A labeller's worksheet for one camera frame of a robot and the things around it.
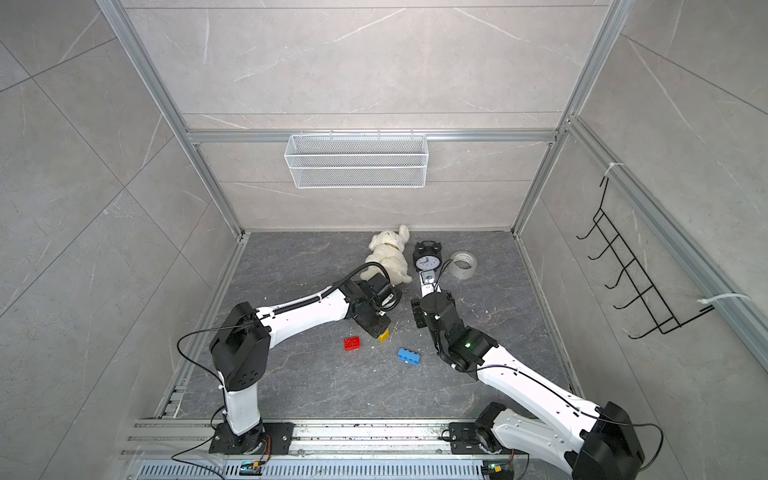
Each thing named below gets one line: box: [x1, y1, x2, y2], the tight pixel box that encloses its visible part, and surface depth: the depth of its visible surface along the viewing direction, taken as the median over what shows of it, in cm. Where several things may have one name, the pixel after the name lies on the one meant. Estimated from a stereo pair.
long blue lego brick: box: [398, 348, 421, 366], surface depth 87 cm
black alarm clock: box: [412, 240, 442, 272], surface depth 104 cm
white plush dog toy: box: [360, 224, 412, 285], surface depth 105 cm
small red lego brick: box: [344, 336, 362, 351], surface depth 90 cm
